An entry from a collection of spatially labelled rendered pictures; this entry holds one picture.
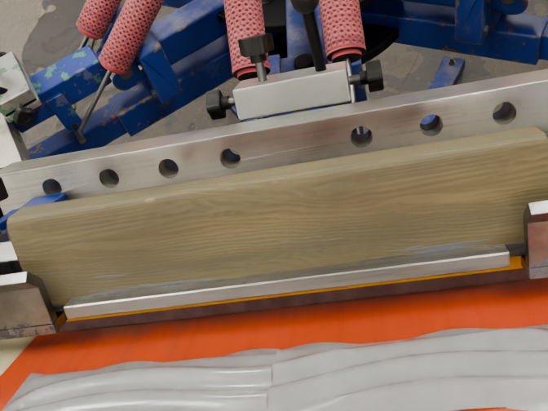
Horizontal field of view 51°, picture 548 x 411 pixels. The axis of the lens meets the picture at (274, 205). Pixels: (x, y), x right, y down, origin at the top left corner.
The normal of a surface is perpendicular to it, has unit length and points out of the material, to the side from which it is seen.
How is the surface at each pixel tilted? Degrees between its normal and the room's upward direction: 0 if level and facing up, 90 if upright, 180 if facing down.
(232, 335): 32
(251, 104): 58
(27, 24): 0
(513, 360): 6
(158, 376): 4
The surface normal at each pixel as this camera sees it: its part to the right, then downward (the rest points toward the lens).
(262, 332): -0.20, -0.92
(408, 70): -0.23, -0.58
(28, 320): -0.11, 0.37
